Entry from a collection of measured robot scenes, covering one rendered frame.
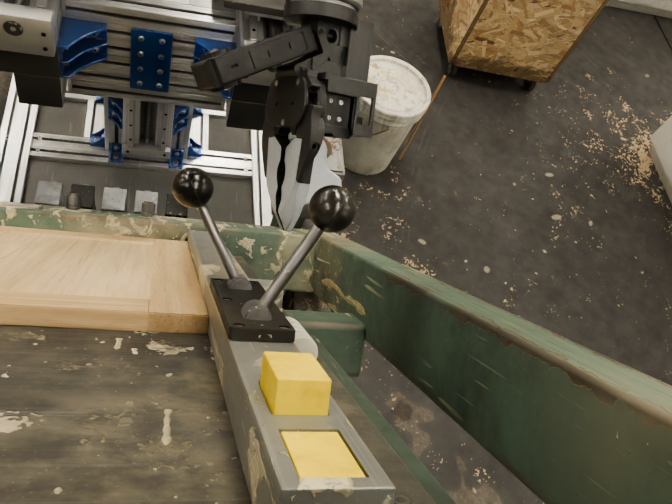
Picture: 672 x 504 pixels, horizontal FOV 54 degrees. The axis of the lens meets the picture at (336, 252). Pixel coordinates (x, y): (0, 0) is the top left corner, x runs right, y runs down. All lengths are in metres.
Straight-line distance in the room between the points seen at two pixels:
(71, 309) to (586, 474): 0.45
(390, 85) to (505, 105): 0.90
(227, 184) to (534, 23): 1.53
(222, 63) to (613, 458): 0.43
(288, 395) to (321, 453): 0.05
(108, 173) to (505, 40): 1.77
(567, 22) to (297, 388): 2.80
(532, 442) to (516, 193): 2.35
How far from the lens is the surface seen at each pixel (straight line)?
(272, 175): 0.65
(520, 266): 2.65
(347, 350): 0.93
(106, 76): 1.66
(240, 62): 0.60
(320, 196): 0.51
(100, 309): 0.65
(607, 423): 0.48
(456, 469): 2.19
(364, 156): 2.50
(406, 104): 2.39
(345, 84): 0.63
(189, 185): 0.61
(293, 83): 0.63
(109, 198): 1.41
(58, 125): 2.26
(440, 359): 0.70
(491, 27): 2.99
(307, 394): 0.35
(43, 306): 0.65
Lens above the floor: 1.91
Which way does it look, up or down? 55 degrees down
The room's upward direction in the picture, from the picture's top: 28 degrees clockwise
